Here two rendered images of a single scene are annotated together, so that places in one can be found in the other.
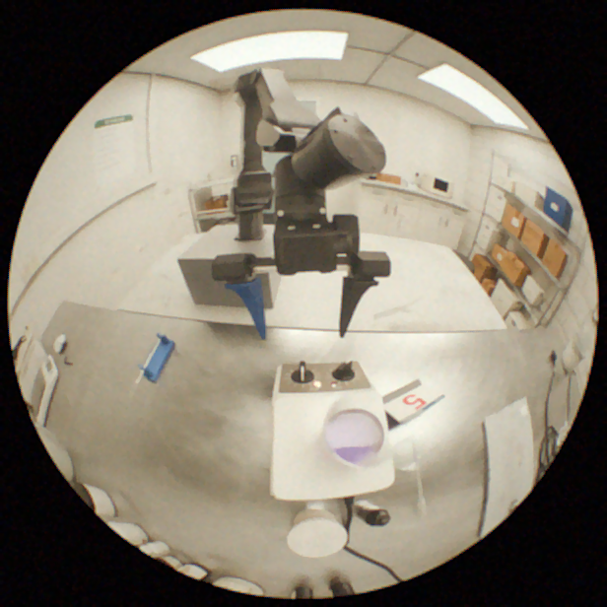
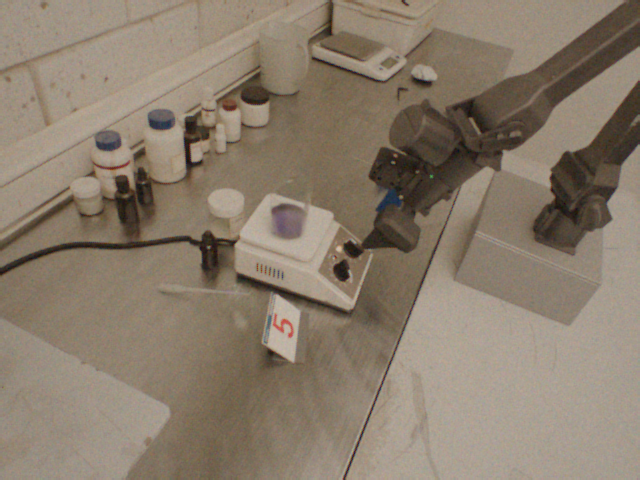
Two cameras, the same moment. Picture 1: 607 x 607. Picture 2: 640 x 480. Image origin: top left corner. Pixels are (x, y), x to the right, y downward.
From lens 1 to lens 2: 0.67 m
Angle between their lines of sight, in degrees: 71
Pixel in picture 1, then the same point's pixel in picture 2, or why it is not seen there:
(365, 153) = (399, 132)
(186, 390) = (366, 202)
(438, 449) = (210, 335)
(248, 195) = (557, 181)
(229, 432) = not seen: hidden behind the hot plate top
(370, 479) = (253, 227)
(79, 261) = not seen: hidden behind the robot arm
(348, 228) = (382, 167)
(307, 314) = (437, 306)
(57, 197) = not seen: outside the picture
